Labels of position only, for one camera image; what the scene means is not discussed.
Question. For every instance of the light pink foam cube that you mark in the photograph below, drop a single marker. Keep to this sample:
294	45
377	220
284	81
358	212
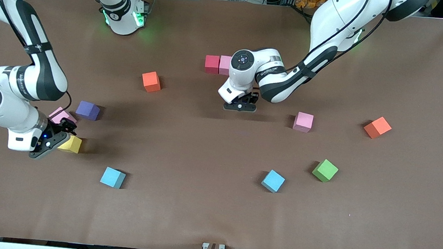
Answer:
224	65
303	121
58	115

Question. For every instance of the yellow foam cube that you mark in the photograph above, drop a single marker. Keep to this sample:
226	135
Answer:
73	144

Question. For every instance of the cyan foam cube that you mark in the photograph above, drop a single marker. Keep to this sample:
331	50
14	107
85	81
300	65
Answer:
273	180
112	176

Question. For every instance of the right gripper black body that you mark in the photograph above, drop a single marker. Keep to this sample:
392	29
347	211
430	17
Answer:
60	128

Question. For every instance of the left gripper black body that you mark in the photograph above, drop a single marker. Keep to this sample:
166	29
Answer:
252	97

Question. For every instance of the green foam cube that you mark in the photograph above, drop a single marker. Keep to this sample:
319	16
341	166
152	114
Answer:
325	169

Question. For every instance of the left white Franka arm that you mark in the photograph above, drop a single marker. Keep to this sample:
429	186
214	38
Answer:
243	60

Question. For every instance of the orange foam cube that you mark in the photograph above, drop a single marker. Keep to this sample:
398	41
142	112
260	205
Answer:
377	127
151	80

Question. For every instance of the purple foam cube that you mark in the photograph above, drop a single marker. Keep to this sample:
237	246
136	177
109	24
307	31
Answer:
87	110

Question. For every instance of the deep pink foam cube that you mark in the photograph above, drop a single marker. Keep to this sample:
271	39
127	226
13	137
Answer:
212	64

